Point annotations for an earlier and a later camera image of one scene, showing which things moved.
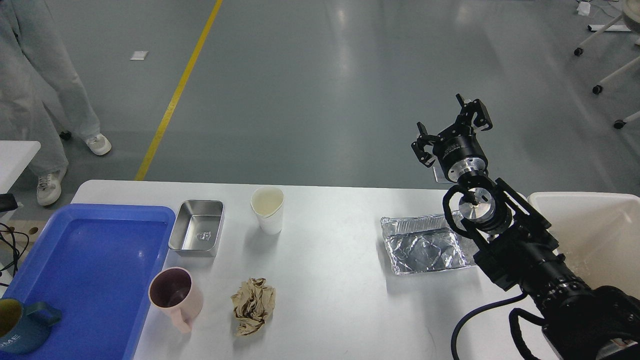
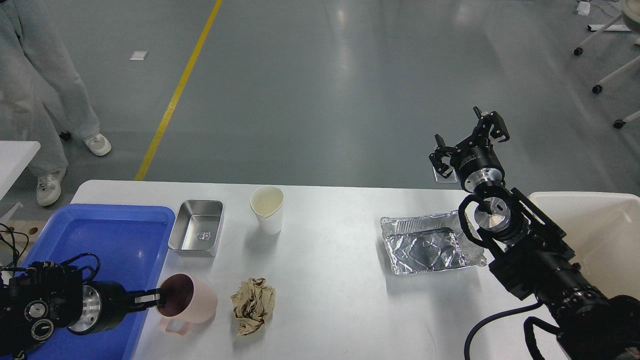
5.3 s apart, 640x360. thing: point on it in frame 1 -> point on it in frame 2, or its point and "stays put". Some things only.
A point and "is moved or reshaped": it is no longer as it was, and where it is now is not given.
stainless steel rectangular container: (198, 228) stays put
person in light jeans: (33, 55) stays put
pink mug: (173, 289) is moved or reshaped
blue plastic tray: (99, 264) stays put
